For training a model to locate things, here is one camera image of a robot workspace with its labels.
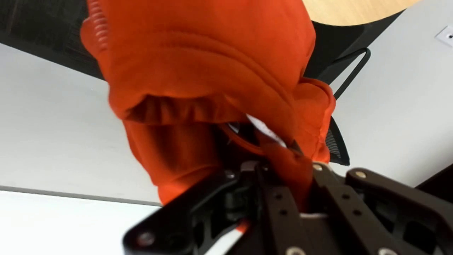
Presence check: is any round wooden table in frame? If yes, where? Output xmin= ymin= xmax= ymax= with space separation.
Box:
xmin=302 ymin=0 xmax=420 ymax=26

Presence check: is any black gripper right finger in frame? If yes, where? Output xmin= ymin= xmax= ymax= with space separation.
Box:
xmin=313 ymin=162 xmax=453 ymax=255

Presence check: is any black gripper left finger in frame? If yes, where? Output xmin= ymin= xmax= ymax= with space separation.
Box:
xmin=124 ymin=169 xmax=257 ymax=255

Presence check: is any white wall outlet right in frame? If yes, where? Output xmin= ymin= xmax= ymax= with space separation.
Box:
xmin=437 ymin=25 xmax=453 ymax=46

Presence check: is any burgundy orange jacket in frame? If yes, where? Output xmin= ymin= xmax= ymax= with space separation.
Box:
xmin=81 ymin=0 xmax=336 ymax=206

